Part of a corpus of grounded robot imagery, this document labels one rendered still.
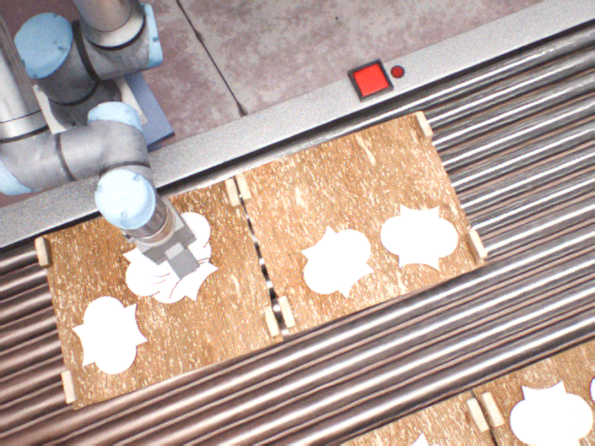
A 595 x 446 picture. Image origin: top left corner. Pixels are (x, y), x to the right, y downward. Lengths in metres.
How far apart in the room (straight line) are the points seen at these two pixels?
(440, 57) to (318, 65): 1.09
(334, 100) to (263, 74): 1.12
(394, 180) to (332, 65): 1.25
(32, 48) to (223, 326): 0.62
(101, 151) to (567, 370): 0.89
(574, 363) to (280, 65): 1.63
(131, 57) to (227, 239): 0.39
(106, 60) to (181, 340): 0.55
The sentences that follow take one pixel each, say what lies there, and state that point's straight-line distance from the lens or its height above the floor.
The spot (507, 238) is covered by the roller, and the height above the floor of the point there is 0.92.
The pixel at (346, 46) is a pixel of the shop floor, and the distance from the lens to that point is 2.41.
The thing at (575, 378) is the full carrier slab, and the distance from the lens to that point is 1.20.
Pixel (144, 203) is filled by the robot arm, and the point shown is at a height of 1.30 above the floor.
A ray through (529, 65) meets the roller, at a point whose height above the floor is 0.91.
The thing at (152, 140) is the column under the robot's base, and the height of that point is 0.87.
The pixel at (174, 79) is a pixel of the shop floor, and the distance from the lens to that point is 2.41.
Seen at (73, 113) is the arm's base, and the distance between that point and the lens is 1.28.
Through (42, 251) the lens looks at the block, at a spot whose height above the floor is 0.96.
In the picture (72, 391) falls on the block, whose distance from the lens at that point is 1.16.
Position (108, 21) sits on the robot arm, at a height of 1.19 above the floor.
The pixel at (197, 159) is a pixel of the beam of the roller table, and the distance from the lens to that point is 1.23.
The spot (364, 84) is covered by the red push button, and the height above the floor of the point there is 0.93.
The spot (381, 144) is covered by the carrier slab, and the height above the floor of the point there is 0.94.
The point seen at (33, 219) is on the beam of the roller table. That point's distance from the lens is 1.30.
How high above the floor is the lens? 2.03
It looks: 75 degrees down
